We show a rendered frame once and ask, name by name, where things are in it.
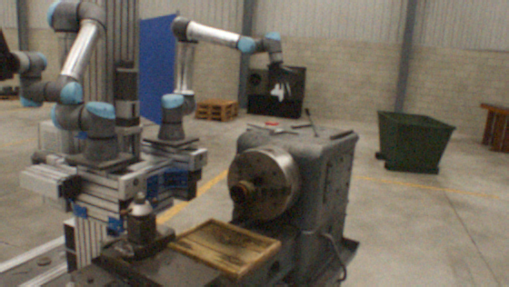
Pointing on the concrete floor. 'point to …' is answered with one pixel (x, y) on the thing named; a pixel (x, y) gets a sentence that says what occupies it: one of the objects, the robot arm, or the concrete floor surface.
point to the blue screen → (156, 64)
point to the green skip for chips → (412, 142)
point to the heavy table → (496, 127)
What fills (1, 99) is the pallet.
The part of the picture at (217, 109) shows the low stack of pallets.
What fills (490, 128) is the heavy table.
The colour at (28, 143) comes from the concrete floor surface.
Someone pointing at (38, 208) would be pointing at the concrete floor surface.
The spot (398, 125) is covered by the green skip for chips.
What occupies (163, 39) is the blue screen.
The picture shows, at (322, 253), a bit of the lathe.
